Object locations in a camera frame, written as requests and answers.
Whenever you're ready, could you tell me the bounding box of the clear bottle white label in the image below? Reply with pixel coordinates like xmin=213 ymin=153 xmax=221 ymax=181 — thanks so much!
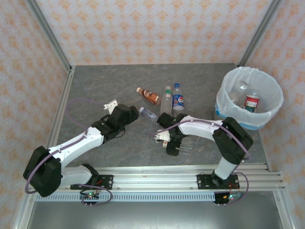
xmin=156 ymin=135 xmax=193 ymax=152

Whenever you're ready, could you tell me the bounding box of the brown plastic bottle cream cap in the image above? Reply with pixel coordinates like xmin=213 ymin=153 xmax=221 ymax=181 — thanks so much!
xmin=136 ymin=87 xmax=162 ymax=106

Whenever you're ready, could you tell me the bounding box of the orange label plastic bottle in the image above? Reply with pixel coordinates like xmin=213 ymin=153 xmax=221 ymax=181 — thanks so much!
xmin=228 ymin=80 xmax=250 ymax=104

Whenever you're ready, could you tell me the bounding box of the red label plastic bottle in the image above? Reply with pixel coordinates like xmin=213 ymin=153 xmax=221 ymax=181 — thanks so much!
xmin=244 ymin=88 xmax=261 ymax=113

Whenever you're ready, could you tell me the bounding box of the bin with white liner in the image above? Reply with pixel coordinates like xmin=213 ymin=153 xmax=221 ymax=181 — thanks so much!
xmin=215 ymin=66 xmax=285 ymax=131

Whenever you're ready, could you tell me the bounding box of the clear plastic bottle green cap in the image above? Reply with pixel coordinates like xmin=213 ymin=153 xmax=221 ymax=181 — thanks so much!
xmin=161 ymin=85 xmax=173 ymax=115

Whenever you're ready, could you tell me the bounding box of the small clear bottle blue label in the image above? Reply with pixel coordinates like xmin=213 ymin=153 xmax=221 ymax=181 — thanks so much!
xmin=139 ymin=106 xmax=158 ymax=120

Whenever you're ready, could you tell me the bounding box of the Pepsi plastic bottle blue cap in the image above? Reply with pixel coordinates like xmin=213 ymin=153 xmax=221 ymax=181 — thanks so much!
xmin=172 ymin=83 xmax=187 ymax=113

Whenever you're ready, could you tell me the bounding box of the grey metal sheet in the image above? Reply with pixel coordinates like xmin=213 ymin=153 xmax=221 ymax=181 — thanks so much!
xmin=13 ymin=190 xmax=293 ymax=229

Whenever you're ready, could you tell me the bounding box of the small circuit board with LEDs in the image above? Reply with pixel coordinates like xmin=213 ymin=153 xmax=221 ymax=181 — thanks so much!
xmin=80 ymin=192 xmax=100 ymax=208
xmin=213 ymin=192 xmax=243 ymax=206

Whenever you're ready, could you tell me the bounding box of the blue tape strip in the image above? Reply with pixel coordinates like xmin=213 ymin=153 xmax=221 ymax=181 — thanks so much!
xmin=215 ymin=102 xmax=265 ymax=131

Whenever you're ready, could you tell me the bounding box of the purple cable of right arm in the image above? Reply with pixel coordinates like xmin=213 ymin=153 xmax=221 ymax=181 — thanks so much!
xmin=149 ymin=120 xmax=252 ymax=206

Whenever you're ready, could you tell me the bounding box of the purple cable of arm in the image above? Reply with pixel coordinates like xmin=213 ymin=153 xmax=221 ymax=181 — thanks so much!
xmin=25 ymin=99 xmax=113 ymax=208
xmin=149 ymin=120 xmax=252 ymax=206

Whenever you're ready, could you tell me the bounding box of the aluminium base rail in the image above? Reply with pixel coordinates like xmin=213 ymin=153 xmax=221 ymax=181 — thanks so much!
xmin=25 ymin=163 xmax=286 ymax=192

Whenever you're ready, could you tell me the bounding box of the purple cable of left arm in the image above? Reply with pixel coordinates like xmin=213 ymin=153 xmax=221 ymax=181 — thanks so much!
xmin=25 ymin=99 xmax=113 ymax=208

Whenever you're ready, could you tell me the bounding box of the aluminium table side rail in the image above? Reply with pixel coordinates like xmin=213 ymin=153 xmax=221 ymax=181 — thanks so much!
xmin=46 ymin=66 xmax=76 ymax=148

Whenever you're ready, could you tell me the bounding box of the grey slotted cable duct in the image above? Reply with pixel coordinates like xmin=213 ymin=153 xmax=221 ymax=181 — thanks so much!
xmin=35 ymin=192 xmax=216 ymax=203

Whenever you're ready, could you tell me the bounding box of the aluminium frame post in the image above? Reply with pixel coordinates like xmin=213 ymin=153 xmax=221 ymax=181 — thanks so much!
xmin=25 ymin=0 xmax=73 ymax=72
xmin=238 ymin=0 xmax=283 ymax=67

